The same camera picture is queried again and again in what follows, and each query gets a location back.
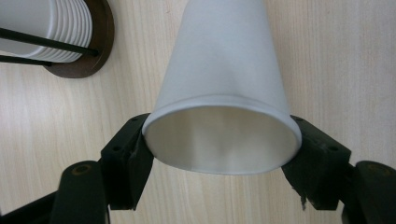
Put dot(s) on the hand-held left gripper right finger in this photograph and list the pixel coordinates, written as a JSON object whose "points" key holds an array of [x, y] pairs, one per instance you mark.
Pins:
{"points": [[320, 168]]}

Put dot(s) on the single white paper cup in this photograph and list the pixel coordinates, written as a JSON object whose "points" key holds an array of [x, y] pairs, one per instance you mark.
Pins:
{"points": [[224, 68]]}

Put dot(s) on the stack of white paper cups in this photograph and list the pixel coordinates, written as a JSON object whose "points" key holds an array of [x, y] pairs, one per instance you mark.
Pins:
{"points": [[37, 21]]}

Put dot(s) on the dark brown double cup holder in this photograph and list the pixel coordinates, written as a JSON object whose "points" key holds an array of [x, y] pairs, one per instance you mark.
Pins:
{"points": [[99, 40]]}

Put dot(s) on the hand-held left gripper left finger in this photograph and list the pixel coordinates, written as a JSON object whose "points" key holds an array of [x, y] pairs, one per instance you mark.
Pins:
{"points": [[124, 161]]}

